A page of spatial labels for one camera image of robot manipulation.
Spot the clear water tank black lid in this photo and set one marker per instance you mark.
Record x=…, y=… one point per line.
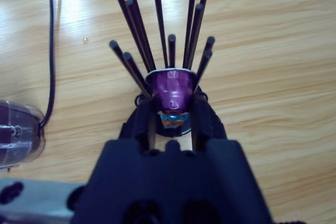
x=15, y=134

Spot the orange coffee capsule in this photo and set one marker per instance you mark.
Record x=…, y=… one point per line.
x=172, y=124

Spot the blue coffee capsule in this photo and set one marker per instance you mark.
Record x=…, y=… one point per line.
x=173, y=116

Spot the purple coffee capsule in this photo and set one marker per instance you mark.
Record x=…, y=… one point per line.
x=170, y=87

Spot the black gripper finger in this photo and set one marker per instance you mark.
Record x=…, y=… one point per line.
x=136, y=127
x=207, y=127

